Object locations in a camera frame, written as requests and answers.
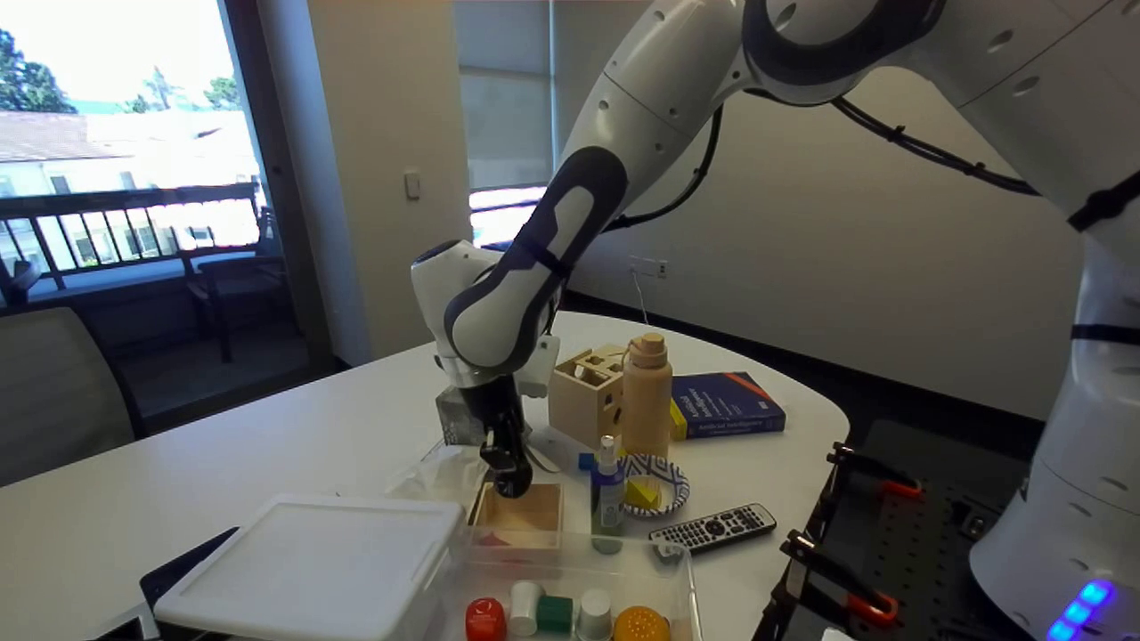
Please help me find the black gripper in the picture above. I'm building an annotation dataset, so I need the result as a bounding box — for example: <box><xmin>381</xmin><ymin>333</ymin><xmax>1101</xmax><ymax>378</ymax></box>
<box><xmin>463</xmin><ymin>378</ymin><xmax>536</xmax><ymax>500</ymax></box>

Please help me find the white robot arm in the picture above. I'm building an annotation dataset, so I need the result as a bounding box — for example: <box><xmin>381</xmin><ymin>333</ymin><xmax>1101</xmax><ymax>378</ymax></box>
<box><xmin>410</xmin><ymin>0</ymin><xmax>1140</xmax><ymax>641</ymax></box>

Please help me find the small wooden tray box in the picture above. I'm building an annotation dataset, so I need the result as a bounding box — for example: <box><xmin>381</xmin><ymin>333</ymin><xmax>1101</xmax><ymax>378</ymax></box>
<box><xmin>475</xmin><ymin>486</ymin><xmax>558</xmax><ymax>549</ymax></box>

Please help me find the grey marbled cube box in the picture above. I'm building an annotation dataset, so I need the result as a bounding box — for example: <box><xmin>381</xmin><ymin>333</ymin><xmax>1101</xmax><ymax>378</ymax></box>
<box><xmin>435</xmin><ymin>390</ymin><xmax>484</xmax><ymax>447</ymax></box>

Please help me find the clear plastic container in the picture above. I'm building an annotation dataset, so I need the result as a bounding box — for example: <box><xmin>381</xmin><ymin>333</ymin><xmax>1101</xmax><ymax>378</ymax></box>
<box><xmin>395</xmin><ymin>450</ymin><xmax>703</xmax><ymax>641</ymax></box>

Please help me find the wooden shape sorter box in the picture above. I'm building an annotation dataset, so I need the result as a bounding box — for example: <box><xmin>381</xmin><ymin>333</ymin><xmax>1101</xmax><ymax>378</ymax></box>
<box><xmin>549</xmin><ymin>347</ymin><xmax>623</xmax><ymax>450</ymax></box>

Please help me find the white cylinder block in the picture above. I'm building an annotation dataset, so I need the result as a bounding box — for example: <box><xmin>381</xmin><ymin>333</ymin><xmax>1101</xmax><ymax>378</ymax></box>
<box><xmin>511</xmin><ymin>580</ymin><xmax>540</xmax><ymax>635</ymax></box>

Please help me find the yellow wedge block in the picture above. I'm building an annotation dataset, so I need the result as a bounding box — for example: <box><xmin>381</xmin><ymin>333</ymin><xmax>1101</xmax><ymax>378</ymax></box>
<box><xmin>623</xmin><ymin>476</ymin><xmax>663</xmax><ymax>511</ymax></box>

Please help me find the green cube block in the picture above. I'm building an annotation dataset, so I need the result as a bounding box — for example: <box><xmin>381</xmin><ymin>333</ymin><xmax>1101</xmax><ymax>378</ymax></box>
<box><xmin>538</xmin><ymin>590</ymin><xmax>574</xmax><ymax>635</ymax></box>

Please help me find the red round block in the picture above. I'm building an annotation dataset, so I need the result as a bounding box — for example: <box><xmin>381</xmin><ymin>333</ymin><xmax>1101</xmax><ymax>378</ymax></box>
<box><xmin>467</xmin><ymin>600</ymin><xmax>511</xmax><ymax>641</ymax></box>

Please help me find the white round block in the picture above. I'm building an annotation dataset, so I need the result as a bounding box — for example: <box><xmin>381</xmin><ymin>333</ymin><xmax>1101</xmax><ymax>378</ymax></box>
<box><xmin>576</xmin><ymin>587</ymin><xmax>614</xmax><ymax>641</ymax></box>

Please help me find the yellow block behind bottle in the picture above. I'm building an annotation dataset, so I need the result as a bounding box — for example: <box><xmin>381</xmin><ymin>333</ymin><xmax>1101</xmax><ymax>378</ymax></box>
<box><xmin>666</xmin><ymin>400</ymin><xmax>686</xmax><ymax>441</ymax></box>

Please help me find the orange round block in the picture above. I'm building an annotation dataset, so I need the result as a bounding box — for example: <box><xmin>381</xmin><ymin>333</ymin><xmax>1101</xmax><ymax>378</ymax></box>
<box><xmin>614</xmin><ymin>607</ymin><xmax>673</xmax><ymax>641</ymax></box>

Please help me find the white container lid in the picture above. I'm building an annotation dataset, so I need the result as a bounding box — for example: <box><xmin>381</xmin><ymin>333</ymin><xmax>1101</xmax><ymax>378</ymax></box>
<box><xmin>153</xmin><ymin>500</ymin><xmax>461</xmax><ymax>641</ymax></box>

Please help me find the blue patterned paper plate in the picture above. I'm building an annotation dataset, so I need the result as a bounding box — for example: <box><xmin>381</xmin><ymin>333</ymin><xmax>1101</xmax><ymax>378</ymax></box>
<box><xmin>621</xmin><ymin>455</ymin><xmax>690</xmax><ymax>521</ymax></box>

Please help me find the tan plastic bottle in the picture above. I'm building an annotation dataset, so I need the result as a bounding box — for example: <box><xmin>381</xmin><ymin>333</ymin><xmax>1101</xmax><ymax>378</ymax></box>
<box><xmin>621</xmin><ymin>336</ymin><xmax>673</xmax><ymax>455</ymax></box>

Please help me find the grey remote control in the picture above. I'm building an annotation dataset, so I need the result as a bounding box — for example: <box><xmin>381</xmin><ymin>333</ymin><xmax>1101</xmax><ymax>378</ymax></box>
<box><xmin>647</xmin><ymin>504</ymin><xmax>778</xmax><ymax>562</ymax></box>

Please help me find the blue book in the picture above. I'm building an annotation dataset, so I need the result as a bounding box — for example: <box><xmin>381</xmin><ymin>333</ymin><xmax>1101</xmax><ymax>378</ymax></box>
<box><xmin>671</xmin><ymin>371</ymin><xmax>785</xmax><ymax>441</ymax></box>

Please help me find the grey chair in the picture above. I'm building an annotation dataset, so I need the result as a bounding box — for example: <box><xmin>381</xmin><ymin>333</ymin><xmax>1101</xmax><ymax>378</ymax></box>
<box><xmin>0</xmin><ymin>306</ymin><xmax>138</xmax><ymax>486</ymax></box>

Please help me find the black balcony railing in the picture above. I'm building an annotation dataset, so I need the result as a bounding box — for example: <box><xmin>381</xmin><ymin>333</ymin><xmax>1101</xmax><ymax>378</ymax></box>
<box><xmin>0</xmin><ymin>183</ymin><xmax>265</xmax><ymax>285</ymax></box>

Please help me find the wall light switch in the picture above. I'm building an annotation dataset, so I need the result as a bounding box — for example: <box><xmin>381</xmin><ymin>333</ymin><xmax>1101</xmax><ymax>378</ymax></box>
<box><xmin>401</xmin><ymin>170</ymin><xmax>425</xmax><ymax>204</ymax></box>

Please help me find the lower orange handled clamp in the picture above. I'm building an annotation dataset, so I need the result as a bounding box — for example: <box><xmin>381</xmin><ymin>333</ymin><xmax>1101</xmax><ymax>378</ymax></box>
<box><xmin>781</xmin><ymin>532</ymin><xmax>900</xmax><ymax>631</ymax></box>

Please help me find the orange handled clamp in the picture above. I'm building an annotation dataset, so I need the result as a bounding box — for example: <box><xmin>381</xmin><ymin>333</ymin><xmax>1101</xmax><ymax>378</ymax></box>
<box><xmin>825</xmin><ymin>441</ymin><xmax>927</xmax><ymax>504</ymax></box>
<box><xmin>781</xmin><ymin>532</ymin><xmax>900</xmax><ymax>631</ymax></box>

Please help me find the upper orange handled clamp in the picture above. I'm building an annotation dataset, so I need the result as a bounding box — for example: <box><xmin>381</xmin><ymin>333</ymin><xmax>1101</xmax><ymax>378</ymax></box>
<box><xmin>825</xmin><ymin>441</ymin><xmax>927</xmax><ymax>504</ymax></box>

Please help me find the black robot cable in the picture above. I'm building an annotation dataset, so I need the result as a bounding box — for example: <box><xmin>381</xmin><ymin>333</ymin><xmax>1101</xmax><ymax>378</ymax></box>
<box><xmin>601</xmin><ymin>90</ymin><xmax>1049</xmax><ymax>236</ymax></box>

